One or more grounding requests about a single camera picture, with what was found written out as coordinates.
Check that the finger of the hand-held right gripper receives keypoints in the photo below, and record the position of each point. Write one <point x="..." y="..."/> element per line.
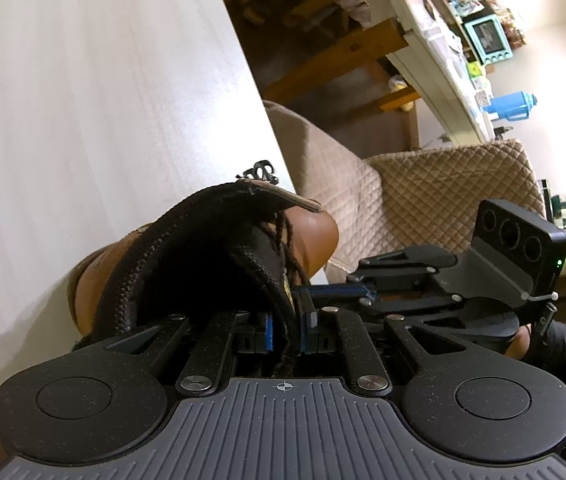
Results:
<point x="408" y="262"/>
<point x="343" y="294"/>

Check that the person's right hand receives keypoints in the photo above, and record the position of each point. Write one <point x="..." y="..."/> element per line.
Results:
<point x="518" y="345"/>

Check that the quilted beige sofa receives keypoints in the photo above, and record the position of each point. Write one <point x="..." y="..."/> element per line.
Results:
<point x="438" y="195"/>

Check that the white dining table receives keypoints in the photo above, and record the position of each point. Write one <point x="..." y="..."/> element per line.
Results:
<point x="428" y="50"/>

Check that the tan leather boot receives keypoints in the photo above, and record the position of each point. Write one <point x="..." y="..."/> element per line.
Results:
<point x="313" y="240"/>

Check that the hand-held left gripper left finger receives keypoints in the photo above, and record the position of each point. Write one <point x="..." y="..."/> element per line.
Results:
<point x="265" y="330"/>

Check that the teal mini oven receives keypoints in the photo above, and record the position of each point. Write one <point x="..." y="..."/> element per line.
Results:
<point x="488" y="37"/>

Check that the clear glass jar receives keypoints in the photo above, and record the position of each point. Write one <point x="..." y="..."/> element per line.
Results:
<point x="560" y="202"/>

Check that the dark brown shoelace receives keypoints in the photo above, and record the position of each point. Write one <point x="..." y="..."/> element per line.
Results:
<point x="283" y="232"/>

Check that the blue thermos jug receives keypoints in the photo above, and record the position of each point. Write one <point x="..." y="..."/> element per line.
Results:
<point x="505" y="106"/>

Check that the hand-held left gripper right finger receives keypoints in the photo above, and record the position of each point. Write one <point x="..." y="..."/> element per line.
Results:
<point x="305" y="332"/>

